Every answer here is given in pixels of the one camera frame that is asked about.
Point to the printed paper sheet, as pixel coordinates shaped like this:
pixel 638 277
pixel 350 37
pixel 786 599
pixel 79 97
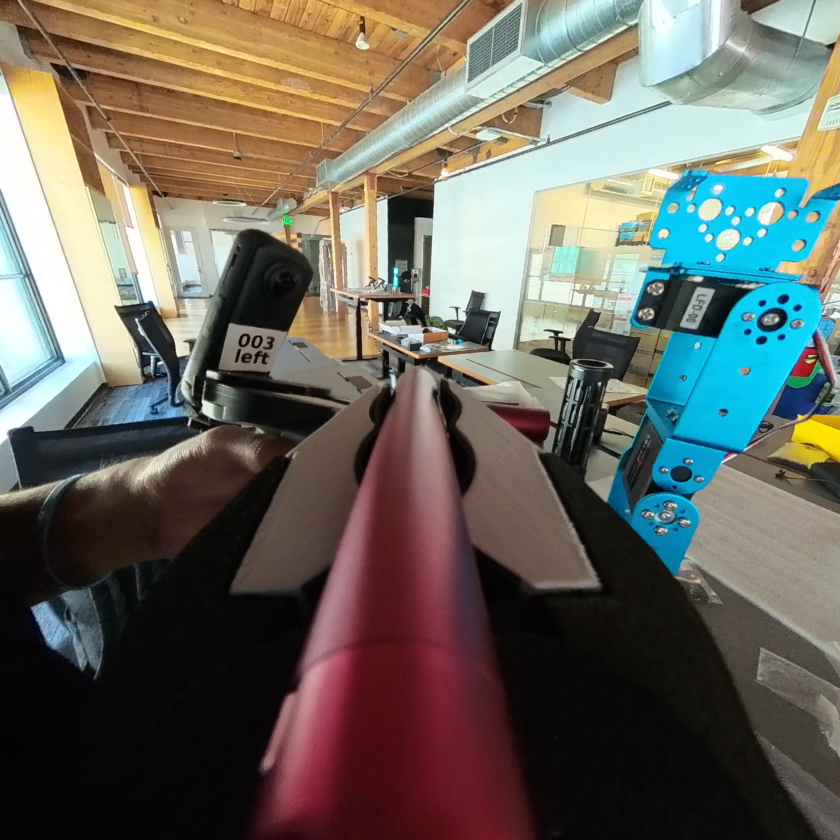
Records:
pixel 505 394

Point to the black slotted cylinder holder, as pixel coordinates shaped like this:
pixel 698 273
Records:
pixel 581 413

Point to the large yellow plastic bin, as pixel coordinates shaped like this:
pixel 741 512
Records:
pixel 817 433

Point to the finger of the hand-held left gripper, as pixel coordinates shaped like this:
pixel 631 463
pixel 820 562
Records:
pixel 364 387
pixel 305 358

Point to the silver spiral ventilation duct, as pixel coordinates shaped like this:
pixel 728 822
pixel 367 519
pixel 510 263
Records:
pixel 420 111

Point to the wooden support post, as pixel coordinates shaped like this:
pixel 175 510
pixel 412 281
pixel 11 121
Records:
pixel 820 197

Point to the red electric screwdriver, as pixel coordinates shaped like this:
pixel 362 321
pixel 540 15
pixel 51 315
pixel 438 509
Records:
pixel 394 590

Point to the dark flat panel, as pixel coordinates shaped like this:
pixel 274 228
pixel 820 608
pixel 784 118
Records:
pixel 98 453

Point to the clear plastic sheet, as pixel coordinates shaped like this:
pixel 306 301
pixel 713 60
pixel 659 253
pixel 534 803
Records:
pixel 787 689

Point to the light grey desk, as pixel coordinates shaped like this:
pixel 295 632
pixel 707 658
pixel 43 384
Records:
pixel 512 367

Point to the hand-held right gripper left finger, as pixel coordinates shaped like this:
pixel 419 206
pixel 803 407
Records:
pixel 295 525

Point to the black office chair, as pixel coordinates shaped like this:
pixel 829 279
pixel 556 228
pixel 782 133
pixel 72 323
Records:
pixel 604 354
pixel 476 321
pixel 154 348

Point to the glass office partition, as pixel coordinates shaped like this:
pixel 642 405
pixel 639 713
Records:
pixel 590 262

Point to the red metal tube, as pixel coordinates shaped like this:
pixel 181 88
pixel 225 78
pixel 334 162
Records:
pixel 522 423

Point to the large silver duct branch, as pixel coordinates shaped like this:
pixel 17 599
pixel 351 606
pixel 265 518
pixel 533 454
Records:
pixel 728 46

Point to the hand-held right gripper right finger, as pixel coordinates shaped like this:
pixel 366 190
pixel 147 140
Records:
pixel 525 518

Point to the cluttered wooden desk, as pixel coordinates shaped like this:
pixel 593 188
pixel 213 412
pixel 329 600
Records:
pixel 420 341

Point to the person's left hand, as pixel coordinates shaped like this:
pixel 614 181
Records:
pixel 184 499

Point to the standing desk wooden top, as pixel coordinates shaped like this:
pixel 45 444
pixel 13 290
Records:
pixel 374 295

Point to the white ceiling spotlight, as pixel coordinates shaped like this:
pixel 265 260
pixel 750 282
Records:
pixel 362 36

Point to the person's dark clothing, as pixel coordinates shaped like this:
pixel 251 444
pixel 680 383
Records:
pixel 39 722

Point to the blue toy robot arm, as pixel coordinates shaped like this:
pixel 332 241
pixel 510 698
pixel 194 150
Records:
pixel 695 394

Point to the red fire extinguisher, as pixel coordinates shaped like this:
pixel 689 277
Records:
pixel 804 384

